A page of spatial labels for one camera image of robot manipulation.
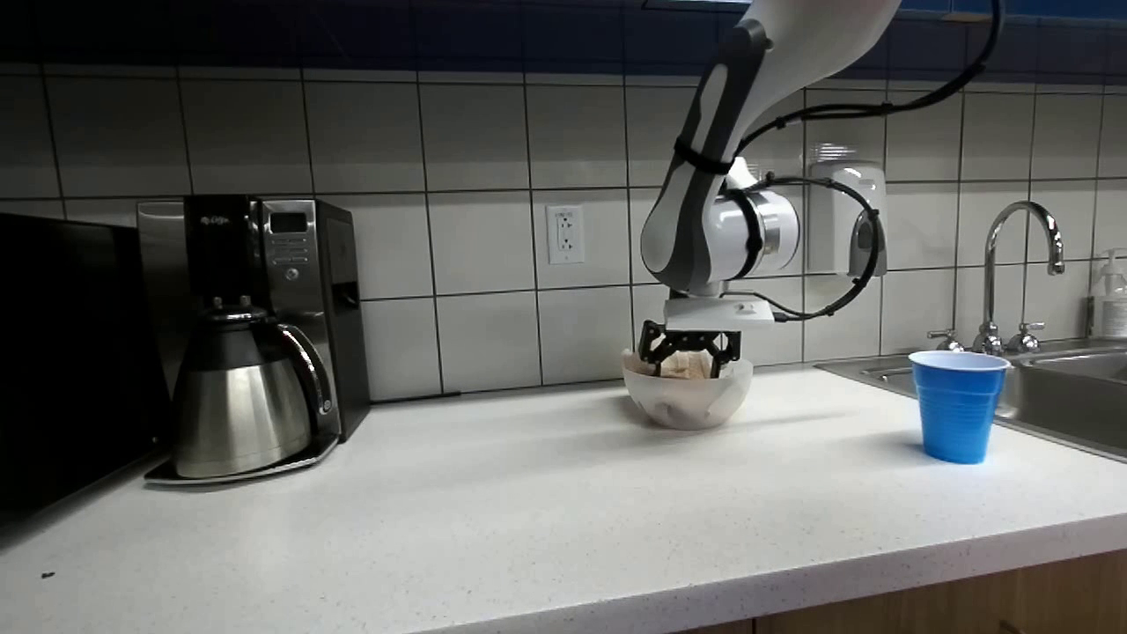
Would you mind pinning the translucent white plastic bowl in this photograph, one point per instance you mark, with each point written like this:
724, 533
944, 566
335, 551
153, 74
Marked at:
729, 400

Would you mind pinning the wooden base cabinet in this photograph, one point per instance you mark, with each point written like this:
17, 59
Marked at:
1007, 600

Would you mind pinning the chrome gooseneck faucet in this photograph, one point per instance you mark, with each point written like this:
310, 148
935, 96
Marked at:
998, 230

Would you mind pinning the white wall-mounted dispenser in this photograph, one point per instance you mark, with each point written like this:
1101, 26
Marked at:
836, 224

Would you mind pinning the stainless steel coffee carafe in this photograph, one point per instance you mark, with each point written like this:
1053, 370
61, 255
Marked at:
240, 406

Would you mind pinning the black microwave oven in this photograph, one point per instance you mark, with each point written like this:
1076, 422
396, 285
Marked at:
70, 352

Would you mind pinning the black steel coffee maker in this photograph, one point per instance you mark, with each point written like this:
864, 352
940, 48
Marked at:
300, 269

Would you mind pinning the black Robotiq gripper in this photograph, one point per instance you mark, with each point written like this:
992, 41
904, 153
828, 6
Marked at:
690, 335

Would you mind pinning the clear soap pump bottle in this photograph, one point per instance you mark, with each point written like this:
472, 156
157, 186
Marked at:
1111, 310

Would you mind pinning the blue plastic cup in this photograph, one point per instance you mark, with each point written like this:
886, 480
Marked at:
954, 409

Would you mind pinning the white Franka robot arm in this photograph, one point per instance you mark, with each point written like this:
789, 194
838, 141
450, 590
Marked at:
751, 48

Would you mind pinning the beige waffle-weave cloth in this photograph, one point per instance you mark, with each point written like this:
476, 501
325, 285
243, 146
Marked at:
688, 368

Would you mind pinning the stainless steel sink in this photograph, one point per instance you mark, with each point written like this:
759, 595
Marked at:
1076, 392

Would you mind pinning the white wall power outlet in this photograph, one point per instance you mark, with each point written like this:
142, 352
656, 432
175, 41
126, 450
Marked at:
563, 235

